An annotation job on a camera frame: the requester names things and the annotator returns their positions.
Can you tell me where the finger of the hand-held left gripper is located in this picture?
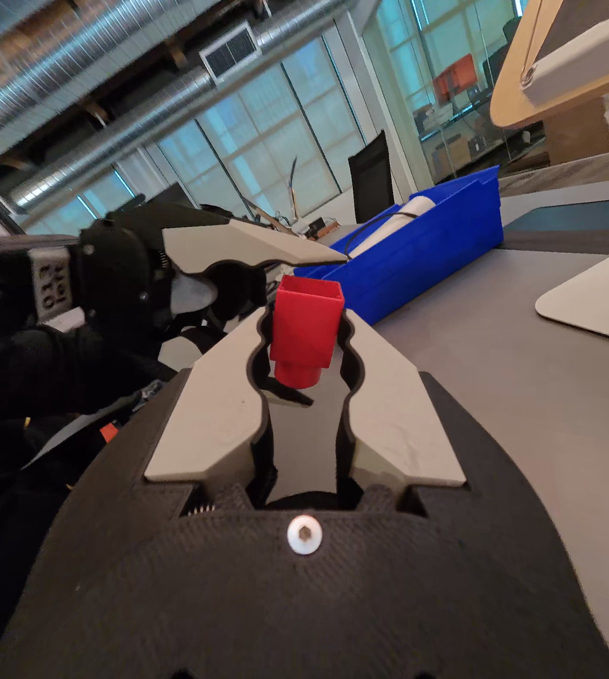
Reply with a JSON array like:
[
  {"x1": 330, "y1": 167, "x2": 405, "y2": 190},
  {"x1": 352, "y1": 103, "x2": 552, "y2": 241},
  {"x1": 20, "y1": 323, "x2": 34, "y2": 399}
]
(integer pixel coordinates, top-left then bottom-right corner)
[
  {"x1": 261, "y1": 376, "x2": 316, "y2": 409},
  {"x1": 161, "y1": 219, "x2": 350, "y2": 277}
]

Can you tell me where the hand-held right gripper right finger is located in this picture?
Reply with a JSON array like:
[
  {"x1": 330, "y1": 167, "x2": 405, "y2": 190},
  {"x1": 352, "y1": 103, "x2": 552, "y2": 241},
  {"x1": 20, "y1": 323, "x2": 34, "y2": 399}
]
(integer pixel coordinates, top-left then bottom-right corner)
[{"x1": 336, "y1": 309, "x2": 468, "y2": 488}]

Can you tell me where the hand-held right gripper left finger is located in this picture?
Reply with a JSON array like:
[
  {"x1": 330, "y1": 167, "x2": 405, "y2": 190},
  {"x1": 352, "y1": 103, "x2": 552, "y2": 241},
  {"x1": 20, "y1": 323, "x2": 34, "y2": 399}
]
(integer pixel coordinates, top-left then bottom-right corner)
[{"x1": 144, "y1": 309, "x2": 278, "y2": 483}]

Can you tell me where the small red object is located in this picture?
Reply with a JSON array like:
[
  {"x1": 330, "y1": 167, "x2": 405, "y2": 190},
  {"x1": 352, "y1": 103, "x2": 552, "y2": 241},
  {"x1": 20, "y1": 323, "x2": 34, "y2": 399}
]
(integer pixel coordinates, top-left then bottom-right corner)
[{"x1": 270, "y1": 275, "x2": 346, "y2": 388}]

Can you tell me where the blue plastic bin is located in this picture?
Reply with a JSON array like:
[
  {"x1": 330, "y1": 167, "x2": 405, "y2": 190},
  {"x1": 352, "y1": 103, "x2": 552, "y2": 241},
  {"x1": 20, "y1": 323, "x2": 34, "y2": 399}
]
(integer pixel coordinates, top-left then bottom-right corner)
[{"x1": 294, "y1": 166, "x2": 504, "y2": 325}]

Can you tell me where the person's left hand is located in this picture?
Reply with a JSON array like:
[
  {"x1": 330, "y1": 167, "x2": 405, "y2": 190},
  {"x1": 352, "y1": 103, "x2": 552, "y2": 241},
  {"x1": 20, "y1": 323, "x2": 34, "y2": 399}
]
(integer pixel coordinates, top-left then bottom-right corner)
[{"x1": 0, "y1": 254, "x2": 269, "y2": 421}]

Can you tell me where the black office chair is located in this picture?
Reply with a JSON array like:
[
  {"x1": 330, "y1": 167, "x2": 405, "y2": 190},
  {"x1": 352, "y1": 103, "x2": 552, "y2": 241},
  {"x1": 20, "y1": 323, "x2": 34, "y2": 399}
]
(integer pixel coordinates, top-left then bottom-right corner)
[{"x1": 348, "y1": 130, "x2": 395, "y2": 224}]

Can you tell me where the white roll in bin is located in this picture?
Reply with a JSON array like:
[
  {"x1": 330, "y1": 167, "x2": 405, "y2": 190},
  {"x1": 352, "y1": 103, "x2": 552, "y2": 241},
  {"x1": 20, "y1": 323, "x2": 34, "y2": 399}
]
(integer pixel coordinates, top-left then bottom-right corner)
[{"x1": 360, "y1": 196, "x2": 438, "y2": 255}]

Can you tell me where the white vent grille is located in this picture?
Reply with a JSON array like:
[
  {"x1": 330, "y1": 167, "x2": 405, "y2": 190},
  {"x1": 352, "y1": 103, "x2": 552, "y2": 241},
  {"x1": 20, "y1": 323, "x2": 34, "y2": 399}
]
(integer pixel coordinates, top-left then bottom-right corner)
[{"x1": 200, "y1": 21, "x2": 263, "y2": 83}]

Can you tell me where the red tool case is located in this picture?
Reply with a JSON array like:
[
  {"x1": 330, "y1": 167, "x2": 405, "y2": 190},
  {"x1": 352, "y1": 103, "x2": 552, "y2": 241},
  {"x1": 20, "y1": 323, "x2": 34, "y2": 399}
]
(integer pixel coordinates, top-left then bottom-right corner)
[{"x1": 434, "y1": 53, "x2": 477, "y2": 101}]

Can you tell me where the thin black cable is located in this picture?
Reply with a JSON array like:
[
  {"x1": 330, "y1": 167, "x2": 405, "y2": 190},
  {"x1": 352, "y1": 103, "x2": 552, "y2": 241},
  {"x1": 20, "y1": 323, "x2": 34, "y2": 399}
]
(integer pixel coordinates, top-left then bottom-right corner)
[{"x1": 344, "y1": 212, "x2": 416, "y2": 259}]

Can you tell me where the large silver spiral duct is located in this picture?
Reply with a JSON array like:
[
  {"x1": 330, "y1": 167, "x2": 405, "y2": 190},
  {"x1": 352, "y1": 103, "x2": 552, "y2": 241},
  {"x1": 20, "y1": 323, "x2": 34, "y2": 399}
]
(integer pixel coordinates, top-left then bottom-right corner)
[
  {"x1": 0, "y1": 0, "x2": 220, "y2": 160},
  {"x1": 10, "y1": 0, "x2": 358, "y2": 210}
]

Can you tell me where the white panel bracket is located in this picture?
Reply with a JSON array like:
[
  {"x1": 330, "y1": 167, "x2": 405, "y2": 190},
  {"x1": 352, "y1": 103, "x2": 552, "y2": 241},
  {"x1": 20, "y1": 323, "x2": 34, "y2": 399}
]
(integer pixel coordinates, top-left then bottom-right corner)
[{"x1": 519, "y1": 0, "x2": 609, "y2": 109}]

